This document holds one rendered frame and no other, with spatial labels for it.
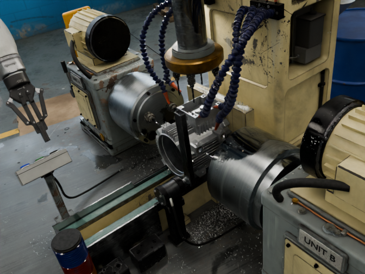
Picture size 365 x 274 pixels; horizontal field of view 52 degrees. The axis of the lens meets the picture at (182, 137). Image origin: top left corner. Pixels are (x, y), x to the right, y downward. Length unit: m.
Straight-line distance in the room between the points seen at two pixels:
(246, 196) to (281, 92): 0.40
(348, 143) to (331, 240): 0.19
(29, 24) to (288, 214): 6.06
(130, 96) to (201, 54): 0.39
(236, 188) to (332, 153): 0.31
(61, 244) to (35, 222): 0.73
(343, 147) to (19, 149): 1.55
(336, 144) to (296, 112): 0.61
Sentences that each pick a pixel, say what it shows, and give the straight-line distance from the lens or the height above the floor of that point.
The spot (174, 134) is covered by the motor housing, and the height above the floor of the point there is 1.10.
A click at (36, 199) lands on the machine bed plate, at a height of 0.80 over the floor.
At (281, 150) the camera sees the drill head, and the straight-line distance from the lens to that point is 1.00.
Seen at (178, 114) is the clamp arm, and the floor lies 1.25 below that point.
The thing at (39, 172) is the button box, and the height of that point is 1.05.
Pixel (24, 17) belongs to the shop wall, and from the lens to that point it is 6.60.
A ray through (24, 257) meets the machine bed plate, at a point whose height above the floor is 0.80.
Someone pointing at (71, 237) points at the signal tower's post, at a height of 1.22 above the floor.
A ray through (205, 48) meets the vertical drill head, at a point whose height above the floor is 1.36.
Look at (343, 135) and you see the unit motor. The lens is 0.77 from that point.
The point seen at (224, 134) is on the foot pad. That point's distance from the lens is 1.24.
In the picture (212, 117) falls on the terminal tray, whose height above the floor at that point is 1.11.
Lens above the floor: 1.77
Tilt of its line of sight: 34 degrees down
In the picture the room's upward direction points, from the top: 9 degrees counter-clockwise
